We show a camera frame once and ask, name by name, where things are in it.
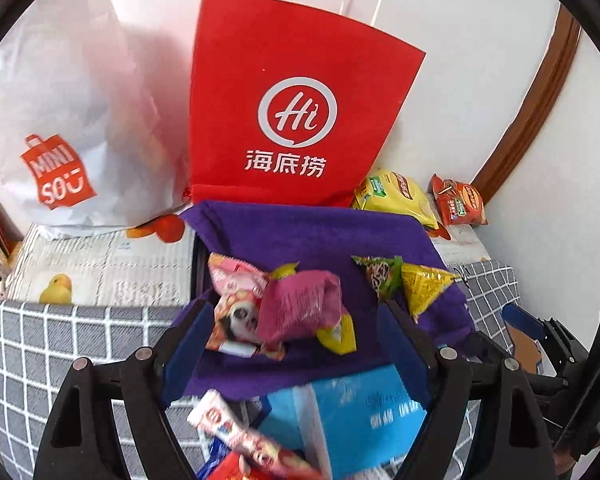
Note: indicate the magenta plastic wrapper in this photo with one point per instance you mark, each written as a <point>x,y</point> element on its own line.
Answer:
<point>300,305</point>

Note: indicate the orange chips bag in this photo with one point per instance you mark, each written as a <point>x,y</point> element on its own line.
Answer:
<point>460,202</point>

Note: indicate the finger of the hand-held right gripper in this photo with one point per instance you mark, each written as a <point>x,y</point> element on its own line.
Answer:
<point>547,386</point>
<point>560,336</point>

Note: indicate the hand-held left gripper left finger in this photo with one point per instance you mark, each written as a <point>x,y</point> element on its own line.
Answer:
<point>190,350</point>

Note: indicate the dark green triangular snack packet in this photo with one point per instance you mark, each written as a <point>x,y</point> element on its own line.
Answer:
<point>380,272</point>

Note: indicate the yellow green triangular snack packet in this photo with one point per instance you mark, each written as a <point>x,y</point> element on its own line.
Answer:
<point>425,285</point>

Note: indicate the blue tissue pack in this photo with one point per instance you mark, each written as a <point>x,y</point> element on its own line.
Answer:
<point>360,410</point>

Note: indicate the red candy packet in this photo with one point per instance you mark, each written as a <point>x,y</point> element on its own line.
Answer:
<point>230,469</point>

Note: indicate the orange panda snack packet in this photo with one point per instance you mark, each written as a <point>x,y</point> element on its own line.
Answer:
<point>237,325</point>

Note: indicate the pink candy packet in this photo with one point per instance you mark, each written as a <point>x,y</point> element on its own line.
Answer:
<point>225,275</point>

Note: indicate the purple towel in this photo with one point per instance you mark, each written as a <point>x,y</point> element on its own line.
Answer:
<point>300,230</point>

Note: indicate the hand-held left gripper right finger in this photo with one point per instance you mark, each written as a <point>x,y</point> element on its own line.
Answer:
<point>405,345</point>

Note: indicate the long white red snack packet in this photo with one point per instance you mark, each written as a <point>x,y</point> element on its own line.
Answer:
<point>230,425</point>

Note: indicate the brown wooden door frame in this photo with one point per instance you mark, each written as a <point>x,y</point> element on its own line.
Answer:
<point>535,100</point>

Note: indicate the red paper bag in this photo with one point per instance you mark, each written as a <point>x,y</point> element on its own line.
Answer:
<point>300,110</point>

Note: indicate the white plastic shopping bag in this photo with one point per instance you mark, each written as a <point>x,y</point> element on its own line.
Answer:
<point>70,100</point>

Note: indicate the yellow chips bag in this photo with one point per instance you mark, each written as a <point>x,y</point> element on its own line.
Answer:
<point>400,195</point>

